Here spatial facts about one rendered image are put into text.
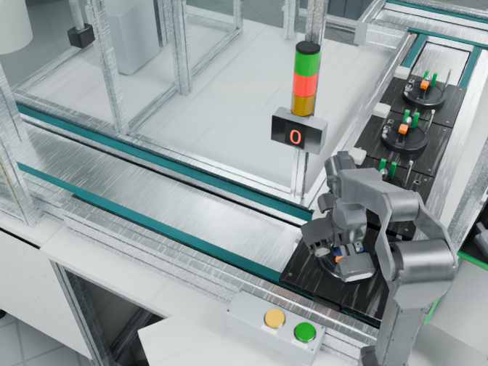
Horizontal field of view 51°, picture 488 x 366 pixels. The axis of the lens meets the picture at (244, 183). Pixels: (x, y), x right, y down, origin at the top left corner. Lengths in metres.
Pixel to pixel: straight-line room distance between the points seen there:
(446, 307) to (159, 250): 0.65
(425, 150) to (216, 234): 0.66
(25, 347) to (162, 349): 1.20
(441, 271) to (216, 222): 0.81
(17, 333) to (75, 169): 1.02
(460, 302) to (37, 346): 1.71
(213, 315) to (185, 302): 0.08
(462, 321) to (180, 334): 0.61
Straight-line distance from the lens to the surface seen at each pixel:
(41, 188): 1.47
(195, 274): 1.23
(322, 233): 0.97
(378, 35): 2.21
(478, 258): 1.02
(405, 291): 0.66
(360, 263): 0.97
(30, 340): 2.36
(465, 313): 1.15
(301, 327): 1.11
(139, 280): 1.33
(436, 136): 1.62
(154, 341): 1.23
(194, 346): 1.21
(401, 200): 0.68
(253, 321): 1.12
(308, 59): 1.05
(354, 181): 0.82
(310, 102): 1.11
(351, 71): 2.06
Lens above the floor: 1.93
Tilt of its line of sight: 44 degrees down
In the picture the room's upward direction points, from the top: straight up
